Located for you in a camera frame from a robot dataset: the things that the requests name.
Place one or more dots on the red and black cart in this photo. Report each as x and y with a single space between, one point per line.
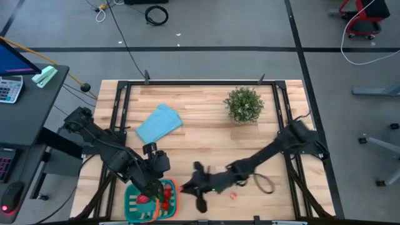
365 18

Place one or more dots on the grey chair base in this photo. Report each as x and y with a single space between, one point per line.
384 145

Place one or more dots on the dark red toy fruit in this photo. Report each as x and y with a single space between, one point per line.
165 205

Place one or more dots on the mint green stapler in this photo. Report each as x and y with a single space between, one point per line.
45 76

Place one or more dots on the orange rod with black knob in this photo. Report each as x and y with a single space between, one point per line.
47 59

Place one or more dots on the potted plant with white flowers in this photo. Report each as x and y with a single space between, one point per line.
243 104

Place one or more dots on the grey desk calculator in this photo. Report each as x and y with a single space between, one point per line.
9 89

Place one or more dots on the grey desk foot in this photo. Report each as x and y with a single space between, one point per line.
375 91

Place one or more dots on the light blue folded cloth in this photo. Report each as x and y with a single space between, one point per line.
159 123

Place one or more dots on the small red toy fruit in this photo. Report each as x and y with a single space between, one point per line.
167 193

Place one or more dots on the black keyboard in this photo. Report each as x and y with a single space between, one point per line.
5 165

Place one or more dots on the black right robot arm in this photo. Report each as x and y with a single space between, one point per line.
272 150

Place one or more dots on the black aluminium table frame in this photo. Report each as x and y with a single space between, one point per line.
203 83

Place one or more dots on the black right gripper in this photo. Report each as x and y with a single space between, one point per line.
215 182

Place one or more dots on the teal plastic container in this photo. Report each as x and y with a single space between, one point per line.
137 209

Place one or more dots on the pink toy raspberry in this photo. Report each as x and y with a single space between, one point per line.
233 196

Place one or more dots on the red toy strawberry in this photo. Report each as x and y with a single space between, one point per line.
142 199

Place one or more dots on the monitor with blue screen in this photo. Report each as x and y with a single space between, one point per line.
12 61

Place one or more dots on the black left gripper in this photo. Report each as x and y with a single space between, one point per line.
143 181

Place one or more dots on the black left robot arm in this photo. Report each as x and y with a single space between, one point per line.
109 150

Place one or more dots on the black computer mouse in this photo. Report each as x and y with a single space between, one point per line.
12 197

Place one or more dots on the black office desk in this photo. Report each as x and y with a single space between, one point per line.
28 118

